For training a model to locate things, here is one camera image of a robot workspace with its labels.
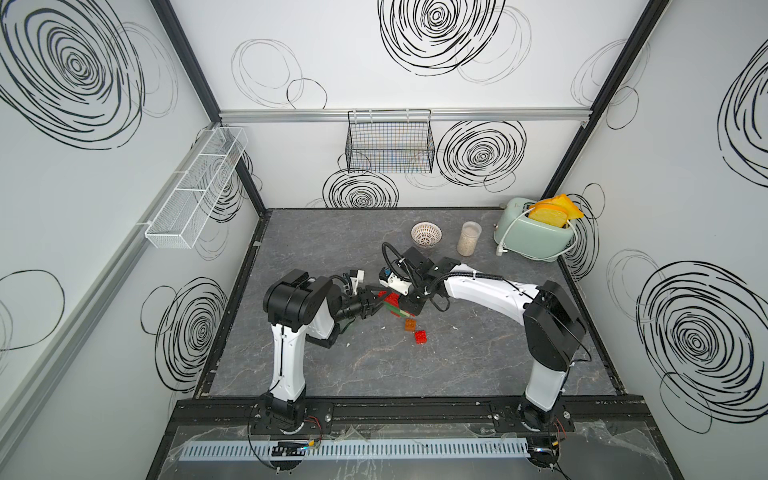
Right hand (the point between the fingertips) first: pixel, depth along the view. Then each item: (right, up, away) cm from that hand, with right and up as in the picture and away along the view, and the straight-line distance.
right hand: (404, 301), depth 87 cm
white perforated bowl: (+9, +20, +23) cm, 32 cm away
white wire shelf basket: (-55, +23, -15) cm, 62 cm away
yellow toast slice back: (+50, +30, +6) cm, 59 cm away
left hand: (-4, 0, +2) cm, 5 cm away
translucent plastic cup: (+23, +19, +14) cm, 33 cm away
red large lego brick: (-3, +2, -6) cm, 7 cm away
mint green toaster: (+37, +20, +7) cm, 43 cm away
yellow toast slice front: (+45, +26, +4) cm, 53 cm away
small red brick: (+5, -10, -1) cm, 11 cm away
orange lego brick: (+2, -8, +2) cm, 8 cm away
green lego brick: (-3, -3, +2) cm, 5 cm away
